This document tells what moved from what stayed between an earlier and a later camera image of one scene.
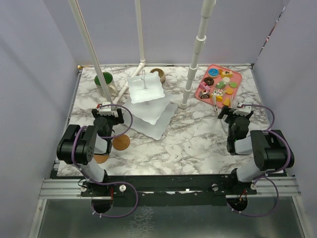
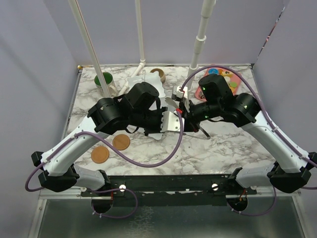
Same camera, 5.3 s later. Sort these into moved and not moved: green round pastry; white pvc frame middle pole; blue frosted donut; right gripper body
Moved: right gripper body
Not moved: green round pastry; blue frosted donut; white pvc frame middle pole
